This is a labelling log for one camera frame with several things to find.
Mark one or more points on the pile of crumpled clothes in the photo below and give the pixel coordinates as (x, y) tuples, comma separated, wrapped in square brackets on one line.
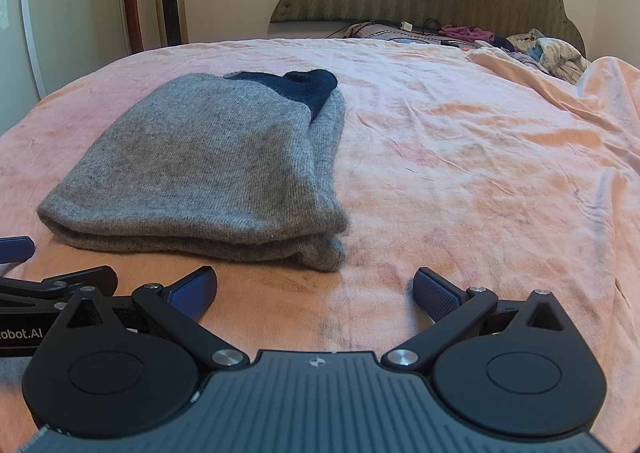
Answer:
[(545, 53)]

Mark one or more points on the white wardrobe with flower stickers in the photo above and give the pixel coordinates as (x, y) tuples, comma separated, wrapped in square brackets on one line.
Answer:
[(75, 23)]

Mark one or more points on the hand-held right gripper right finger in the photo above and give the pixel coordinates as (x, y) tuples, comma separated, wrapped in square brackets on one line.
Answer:
[(435, 290)]

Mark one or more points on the grey sweater with navy sleeves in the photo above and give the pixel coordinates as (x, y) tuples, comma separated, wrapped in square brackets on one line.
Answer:
[(200, 173)]

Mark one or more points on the magenta cloth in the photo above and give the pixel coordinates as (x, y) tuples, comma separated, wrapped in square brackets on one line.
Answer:
[(467, 34)]

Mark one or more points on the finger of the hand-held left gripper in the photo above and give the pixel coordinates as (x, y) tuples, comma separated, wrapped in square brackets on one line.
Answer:
[(15, 248), (50, 290)]

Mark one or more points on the striped pillow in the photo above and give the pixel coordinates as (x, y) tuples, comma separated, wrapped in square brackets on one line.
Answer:
[(400, 35)]

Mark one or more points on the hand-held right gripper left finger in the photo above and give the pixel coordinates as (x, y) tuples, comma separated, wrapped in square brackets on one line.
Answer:
[(195, 289)]

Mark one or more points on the pink bed sheet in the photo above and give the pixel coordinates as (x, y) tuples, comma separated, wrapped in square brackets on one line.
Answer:
[(475, 158)]

